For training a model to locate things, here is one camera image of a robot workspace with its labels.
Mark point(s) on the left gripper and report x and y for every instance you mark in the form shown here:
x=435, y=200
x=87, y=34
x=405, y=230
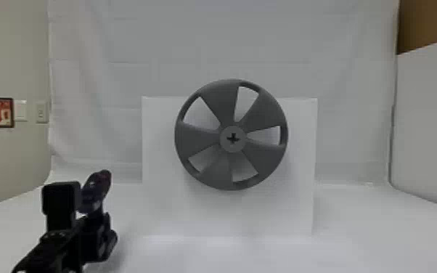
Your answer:
x=81, y=231

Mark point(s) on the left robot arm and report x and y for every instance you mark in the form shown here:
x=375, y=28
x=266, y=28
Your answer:
x=45, y=256

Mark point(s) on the grey wheel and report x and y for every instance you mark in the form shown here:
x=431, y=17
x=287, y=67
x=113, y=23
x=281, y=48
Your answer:
x=218, y=100

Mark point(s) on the brown door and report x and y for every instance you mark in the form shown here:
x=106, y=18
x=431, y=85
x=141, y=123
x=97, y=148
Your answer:
x=428, y=21

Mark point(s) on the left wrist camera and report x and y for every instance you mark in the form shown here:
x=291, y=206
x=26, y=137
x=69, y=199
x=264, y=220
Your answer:
x=60, y=203

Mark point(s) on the white wall switch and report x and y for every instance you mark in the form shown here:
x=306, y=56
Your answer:
x=42, y=112
x=20, y=110

